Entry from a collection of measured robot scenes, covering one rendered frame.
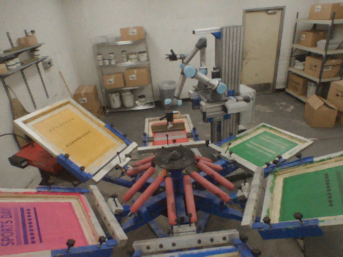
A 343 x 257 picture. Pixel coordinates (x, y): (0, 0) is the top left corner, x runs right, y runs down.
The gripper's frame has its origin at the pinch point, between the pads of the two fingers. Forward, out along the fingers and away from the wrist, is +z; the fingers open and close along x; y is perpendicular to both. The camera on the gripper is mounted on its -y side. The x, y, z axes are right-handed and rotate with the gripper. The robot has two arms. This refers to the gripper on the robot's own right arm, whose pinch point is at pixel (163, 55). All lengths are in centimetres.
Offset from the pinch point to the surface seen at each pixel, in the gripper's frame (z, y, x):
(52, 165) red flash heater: 60, 30, -198
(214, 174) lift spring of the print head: -83, 21, -203
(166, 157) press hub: -49, 9, -202
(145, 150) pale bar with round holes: -12, 44, -156
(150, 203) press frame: -38, 35, -223
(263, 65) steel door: -180, 135, 304
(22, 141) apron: 171, 63, -129
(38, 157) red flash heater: 84, 31, -188
